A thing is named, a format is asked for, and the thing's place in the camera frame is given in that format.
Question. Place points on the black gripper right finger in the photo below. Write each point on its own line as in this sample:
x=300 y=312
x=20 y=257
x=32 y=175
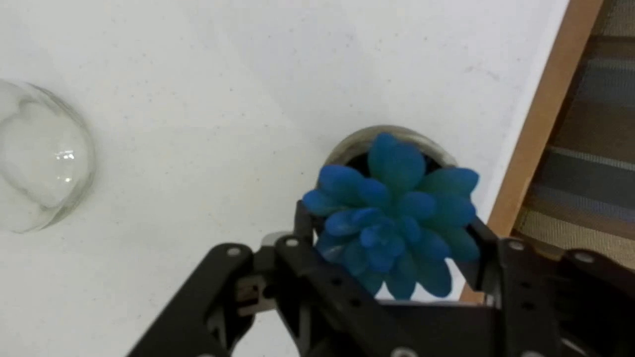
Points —
x=548 y=298

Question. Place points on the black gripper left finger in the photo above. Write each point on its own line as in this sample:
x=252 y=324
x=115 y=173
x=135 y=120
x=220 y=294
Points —
x=218 y=298

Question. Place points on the blue succulent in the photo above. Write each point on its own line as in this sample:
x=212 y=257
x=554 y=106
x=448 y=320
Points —
x=389 y=219

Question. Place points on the clear glass jar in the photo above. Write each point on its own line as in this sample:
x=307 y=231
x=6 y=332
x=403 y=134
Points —
x=40 y=152

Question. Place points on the striped couch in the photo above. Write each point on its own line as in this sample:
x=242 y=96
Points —
x=587 y=146

